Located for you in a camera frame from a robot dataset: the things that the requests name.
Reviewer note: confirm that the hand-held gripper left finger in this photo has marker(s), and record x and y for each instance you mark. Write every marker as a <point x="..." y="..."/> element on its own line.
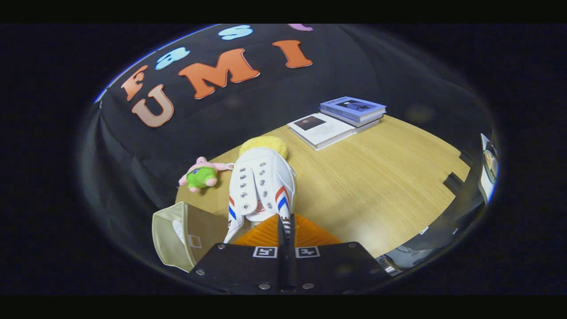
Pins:
<point x="281" y="241"/>

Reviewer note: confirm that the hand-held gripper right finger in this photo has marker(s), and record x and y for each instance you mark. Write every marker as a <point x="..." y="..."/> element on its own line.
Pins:
<point x="293" y="241"/>

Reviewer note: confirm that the white striped shoe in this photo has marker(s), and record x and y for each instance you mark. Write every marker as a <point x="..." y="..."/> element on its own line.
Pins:
<point x="178" y="231"/>
<point x="261" y="181"/>

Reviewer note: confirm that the beige fabric storage box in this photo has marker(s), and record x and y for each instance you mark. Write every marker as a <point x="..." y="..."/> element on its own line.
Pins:
<point x="203" y="226"/>

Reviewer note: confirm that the yellow plush toy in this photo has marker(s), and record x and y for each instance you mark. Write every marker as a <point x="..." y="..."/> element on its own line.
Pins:
<point x="266" y="142"/>

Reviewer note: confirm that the pink and green plush toy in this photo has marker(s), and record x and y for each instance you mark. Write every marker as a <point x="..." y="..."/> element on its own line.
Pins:
<point x="201" y="175"/>

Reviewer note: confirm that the white book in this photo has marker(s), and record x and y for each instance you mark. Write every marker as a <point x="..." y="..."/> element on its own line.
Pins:
<point x="321" y="130"/>

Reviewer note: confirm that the blue book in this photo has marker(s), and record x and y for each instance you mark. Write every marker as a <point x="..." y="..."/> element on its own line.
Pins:
<point x="354" y="108"/>

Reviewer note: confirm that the white printed card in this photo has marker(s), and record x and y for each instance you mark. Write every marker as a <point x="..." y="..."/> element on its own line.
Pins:
<point x="490" y="166"/>

